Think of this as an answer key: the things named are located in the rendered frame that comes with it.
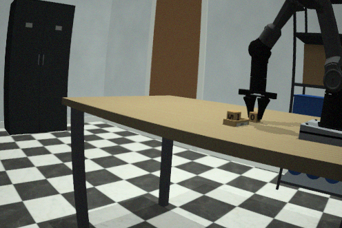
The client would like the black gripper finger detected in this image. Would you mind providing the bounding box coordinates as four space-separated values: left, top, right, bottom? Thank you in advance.
257 96 270 120
243 94 257 118

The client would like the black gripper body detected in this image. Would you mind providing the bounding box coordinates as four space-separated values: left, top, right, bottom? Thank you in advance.
239 77 277 99

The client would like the tan wooden digit cube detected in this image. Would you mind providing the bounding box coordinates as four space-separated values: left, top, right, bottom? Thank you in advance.
249 112 261 123
226 110 241 121

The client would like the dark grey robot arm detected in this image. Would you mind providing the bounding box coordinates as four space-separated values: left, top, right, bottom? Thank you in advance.
248 0 342 131

